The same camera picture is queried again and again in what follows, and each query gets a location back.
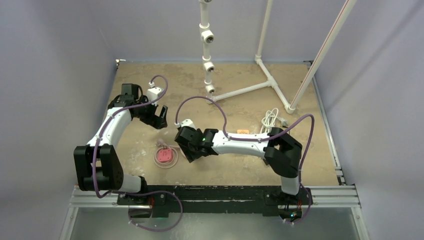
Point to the pink square plug adapter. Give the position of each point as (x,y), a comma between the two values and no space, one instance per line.
(164,155)

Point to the tan cube plug adapter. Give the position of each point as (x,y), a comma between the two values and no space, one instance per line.
(243,131)

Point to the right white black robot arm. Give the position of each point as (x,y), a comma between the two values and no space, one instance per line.
(278,149)

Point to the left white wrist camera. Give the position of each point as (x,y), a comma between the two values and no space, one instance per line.
(154,93)

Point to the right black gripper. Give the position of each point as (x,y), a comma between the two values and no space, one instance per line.
(185,145)

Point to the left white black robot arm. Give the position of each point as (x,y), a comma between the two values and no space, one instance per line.
(97,164)

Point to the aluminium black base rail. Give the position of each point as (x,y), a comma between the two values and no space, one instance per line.
(269,201)

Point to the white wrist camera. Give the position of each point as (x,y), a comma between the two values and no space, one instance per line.
(154,93)
(185,123)

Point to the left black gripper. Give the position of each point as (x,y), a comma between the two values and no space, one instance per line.
(156,121)

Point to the white PVC pipe frame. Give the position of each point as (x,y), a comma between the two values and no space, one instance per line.
(260,30)

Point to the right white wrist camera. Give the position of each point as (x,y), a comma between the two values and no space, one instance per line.
(185,123)

